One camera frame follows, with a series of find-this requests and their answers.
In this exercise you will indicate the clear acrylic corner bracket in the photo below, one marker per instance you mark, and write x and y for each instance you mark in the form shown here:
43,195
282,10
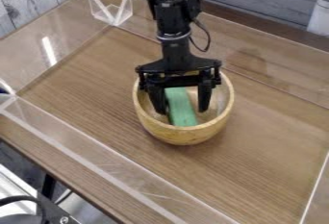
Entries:
114,15

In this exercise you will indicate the green rectangular block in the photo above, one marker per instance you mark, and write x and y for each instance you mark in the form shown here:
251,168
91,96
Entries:
181,112

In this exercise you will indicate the brown wooden bowl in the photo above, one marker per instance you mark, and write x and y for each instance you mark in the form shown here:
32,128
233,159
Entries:
211,120

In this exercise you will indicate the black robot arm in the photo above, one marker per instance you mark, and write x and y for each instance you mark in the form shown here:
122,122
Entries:
173,15

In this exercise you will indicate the black metal bracket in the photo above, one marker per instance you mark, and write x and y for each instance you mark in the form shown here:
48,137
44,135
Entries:
56,215

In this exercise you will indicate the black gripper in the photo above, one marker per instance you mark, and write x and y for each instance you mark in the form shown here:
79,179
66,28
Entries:
178,69

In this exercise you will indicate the clear acrylic front wall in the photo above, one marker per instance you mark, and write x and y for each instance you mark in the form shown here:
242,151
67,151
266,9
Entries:
154,192

